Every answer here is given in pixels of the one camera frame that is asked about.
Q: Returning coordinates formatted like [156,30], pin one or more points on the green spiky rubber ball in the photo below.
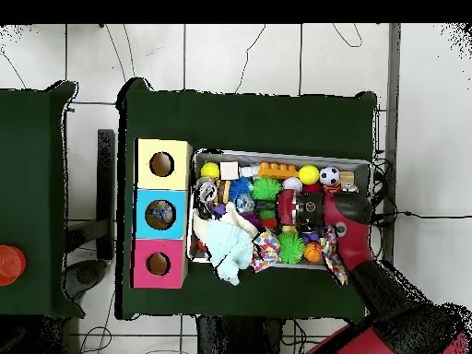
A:
[265,189]
[290,248]

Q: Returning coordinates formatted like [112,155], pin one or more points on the colourful polka-dot cloth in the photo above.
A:
[265,251]
[335,262]

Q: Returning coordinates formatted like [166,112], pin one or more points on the mint green muslin cloth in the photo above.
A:
[230,251]

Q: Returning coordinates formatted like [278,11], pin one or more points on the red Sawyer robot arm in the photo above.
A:
[354,221]

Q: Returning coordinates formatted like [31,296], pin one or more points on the clear mesh bin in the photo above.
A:
[203,158]

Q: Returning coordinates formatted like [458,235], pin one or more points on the wooden box with three holes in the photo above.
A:
[177,184]

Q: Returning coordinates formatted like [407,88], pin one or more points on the white baseball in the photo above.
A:
[293,184]

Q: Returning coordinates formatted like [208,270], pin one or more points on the orange plastic toy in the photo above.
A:
[276,170]

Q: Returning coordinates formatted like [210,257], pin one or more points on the plain yellow ball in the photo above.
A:
[309,174]

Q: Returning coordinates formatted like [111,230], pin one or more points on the orange toy basketball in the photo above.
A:
[313,252]

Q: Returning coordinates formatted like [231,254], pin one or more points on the black and white soccer ball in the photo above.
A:
[330,175]

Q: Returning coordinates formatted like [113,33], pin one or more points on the yellow smiley ball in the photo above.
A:
[210,170]

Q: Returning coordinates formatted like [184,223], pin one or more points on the black chair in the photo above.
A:
[106,192]

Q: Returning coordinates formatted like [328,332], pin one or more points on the green cloth side table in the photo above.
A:
[37,162]

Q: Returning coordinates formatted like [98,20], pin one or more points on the red plastic cup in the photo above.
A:
[10,264]

